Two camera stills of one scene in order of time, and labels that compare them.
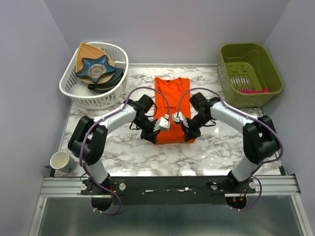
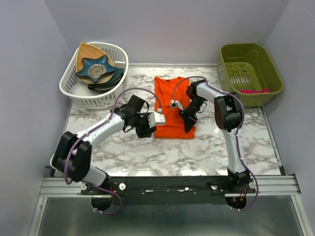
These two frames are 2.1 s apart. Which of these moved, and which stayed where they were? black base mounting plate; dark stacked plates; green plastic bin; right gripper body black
Moved: right gripper body black
Stayed: green plastic bin; dark stacked plates; black base mounting plate
